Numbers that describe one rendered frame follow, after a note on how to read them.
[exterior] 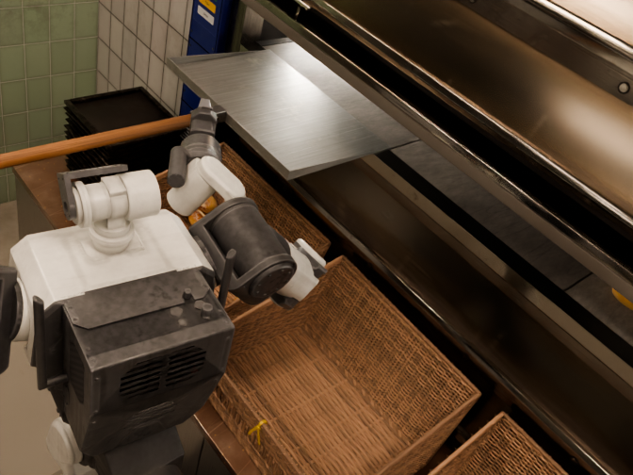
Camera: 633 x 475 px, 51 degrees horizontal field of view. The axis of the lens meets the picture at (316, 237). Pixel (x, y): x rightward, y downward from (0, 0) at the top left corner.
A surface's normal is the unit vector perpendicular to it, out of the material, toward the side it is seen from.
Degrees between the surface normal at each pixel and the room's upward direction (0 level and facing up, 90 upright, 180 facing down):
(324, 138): 1
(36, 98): 90
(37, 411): 0
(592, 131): 70
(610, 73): 90
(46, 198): 0
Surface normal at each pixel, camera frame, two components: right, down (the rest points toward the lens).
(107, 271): 0.23, -0.74
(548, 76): -0.62, 0.01
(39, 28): 0.62, 0.62
